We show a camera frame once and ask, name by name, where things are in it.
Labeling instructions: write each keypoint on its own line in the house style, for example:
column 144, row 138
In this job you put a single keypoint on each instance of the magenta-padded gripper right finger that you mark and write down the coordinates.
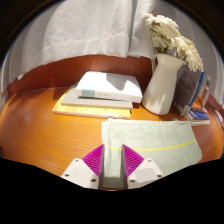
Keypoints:
column 145, row 173

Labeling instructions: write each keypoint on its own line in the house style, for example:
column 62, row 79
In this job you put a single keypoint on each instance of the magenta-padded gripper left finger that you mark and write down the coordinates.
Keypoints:
column 80, row 171

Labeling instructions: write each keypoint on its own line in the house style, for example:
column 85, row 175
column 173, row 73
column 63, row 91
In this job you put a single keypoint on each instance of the pale green towel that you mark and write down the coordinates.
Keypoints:
column 156, row 136

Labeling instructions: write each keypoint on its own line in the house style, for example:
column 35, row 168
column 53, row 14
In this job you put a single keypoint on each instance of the yellow book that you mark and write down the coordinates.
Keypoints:
column 86, row 112

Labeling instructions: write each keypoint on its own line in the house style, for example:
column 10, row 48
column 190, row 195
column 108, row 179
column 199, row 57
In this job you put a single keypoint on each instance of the blue lying book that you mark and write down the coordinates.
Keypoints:
column 199, row 115

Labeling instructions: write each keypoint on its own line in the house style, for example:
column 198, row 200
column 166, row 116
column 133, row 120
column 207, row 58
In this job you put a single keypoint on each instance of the white ceramic jug vase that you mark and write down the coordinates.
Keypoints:
column 163, row 86

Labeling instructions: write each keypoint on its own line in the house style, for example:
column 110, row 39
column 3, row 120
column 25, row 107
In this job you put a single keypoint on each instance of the dark grey standing book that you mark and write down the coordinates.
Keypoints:
column 186, row 86

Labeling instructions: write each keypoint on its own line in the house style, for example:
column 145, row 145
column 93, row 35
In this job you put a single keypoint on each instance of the blue standing book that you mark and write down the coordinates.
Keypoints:
column 199, row 88

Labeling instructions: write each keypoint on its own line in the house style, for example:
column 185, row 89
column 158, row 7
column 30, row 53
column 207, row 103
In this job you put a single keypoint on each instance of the white flower bouquet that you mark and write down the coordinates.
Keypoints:
column 173, row 40

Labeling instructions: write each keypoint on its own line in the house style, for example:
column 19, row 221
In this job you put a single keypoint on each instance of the white curtain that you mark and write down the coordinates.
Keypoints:
column 86, row 30

